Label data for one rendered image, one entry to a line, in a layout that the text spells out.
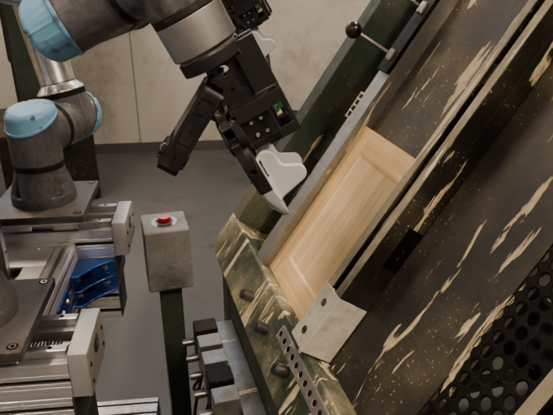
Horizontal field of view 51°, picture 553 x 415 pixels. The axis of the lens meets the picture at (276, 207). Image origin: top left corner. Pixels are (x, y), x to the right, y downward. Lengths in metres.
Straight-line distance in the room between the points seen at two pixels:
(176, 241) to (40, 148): 0.41
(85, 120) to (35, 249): 0.34
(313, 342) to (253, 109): 0.58
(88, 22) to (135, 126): 4.40
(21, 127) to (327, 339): 0.81
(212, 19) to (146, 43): 4.26
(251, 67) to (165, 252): 0.98
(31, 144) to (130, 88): 3.56
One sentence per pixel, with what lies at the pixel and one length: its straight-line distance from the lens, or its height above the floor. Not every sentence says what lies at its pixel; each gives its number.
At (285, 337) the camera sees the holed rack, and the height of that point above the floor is 0.89.
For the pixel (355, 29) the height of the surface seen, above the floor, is 1.43.
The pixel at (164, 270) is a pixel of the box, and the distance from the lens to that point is 1.58.
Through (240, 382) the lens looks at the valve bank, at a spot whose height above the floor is 0.74.
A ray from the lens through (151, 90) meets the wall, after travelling 4.94.
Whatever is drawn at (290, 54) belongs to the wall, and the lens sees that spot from 4.90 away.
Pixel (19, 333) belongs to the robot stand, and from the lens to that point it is 1.03.
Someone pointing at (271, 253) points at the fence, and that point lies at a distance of 1.41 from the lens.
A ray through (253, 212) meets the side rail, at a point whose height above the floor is 0.93.
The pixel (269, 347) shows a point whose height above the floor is 0.85.
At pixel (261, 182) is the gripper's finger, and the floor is 1.36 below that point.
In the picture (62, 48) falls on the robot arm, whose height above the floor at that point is 1.51.
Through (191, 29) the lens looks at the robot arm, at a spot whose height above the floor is 1.53.
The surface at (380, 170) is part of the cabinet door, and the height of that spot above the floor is 1.18.
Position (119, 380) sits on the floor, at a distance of 2.52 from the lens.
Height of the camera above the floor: 1.61
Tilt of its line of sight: 24 degrees down
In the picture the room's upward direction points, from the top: straight up
